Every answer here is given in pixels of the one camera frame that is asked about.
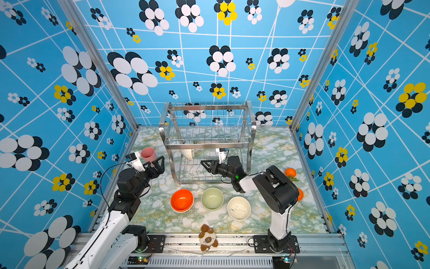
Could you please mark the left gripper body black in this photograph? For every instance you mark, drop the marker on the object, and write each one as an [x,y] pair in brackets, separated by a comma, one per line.
[152,174]

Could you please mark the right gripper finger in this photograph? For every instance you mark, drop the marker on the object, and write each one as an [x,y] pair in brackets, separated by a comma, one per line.
[208,162]
[210,167]

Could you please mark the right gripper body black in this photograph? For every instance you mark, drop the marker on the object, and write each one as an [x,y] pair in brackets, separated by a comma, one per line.
[223,170]

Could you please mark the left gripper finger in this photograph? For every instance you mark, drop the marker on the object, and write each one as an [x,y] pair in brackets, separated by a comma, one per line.
[161,164]
[154,165]

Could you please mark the cream bowl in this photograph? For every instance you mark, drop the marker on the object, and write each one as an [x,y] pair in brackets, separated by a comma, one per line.
[188,153]
[239,208]

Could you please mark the light green bowl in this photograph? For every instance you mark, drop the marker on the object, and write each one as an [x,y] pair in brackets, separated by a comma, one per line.
[212,199]

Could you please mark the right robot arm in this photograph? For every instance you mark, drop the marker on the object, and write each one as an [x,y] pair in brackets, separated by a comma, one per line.
[279,193]

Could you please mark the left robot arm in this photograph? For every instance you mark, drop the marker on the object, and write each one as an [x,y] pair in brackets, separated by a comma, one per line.
[115,238]

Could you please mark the steel two-tier dish rack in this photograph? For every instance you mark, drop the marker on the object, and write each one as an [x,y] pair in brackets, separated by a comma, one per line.
[204,128]

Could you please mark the pink cup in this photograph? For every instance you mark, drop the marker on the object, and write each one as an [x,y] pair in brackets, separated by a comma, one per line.
[148,155]

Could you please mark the orange bowl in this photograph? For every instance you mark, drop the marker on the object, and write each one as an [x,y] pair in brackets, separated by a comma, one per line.
[182,201]

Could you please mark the mandarin orange far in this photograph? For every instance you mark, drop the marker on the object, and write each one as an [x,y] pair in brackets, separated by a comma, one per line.
[290,172]

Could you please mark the mandarin orange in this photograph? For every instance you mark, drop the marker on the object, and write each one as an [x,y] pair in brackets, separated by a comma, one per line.
[290,172]
[301,195]

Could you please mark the brown white plush toy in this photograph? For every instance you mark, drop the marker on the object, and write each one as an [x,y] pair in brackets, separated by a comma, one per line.
[207,238]

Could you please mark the mandarin orange near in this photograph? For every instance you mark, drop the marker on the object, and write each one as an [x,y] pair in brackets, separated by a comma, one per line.
[301,195]

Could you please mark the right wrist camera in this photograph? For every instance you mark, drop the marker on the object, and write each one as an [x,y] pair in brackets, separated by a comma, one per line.
[222,154]

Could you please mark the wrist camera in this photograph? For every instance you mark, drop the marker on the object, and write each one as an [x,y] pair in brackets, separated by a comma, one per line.
[222,154]
[133,161]

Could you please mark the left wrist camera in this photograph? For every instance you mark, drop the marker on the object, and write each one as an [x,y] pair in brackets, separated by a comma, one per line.
[133,161]

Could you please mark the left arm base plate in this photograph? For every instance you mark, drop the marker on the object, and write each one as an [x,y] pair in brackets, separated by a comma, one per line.
[152,244]

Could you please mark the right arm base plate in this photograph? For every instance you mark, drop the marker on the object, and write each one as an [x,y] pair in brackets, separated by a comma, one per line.
[269,244]

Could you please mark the aluminium front rail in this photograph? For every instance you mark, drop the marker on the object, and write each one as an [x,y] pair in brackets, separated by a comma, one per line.
[235,251]

